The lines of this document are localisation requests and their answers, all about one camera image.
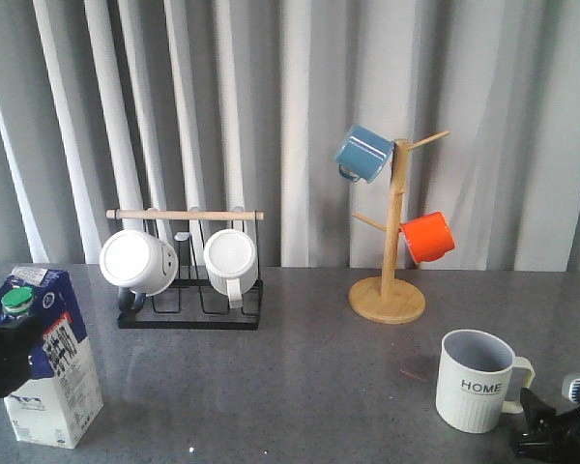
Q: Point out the white smiley mug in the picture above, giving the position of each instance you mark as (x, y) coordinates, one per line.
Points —
(140, 265)

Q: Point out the grey curtain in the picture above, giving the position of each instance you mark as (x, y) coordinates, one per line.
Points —
(241, 105)

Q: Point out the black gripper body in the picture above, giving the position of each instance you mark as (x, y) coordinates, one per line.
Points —
(17, 339)
(550, 437)

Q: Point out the orange enamel mug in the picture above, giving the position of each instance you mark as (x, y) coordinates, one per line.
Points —
(428, 238)

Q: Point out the white HOME mug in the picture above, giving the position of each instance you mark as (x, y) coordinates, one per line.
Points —
(475, 370)

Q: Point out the black wire mug rack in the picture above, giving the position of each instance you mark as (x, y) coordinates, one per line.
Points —
(191, 302)

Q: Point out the blue enamel mug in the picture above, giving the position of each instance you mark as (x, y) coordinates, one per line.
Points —
(363, 154)

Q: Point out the blue white milk carton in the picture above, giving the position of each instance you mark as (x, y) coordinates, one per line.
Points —
(62, 398)

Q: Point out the wooden mug tree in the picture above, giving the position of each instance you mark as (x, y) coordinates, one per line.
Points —
(384, 298)

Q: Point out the white ribbed mug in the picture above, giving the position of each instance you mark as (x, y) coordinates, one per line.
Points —
(230, 261)

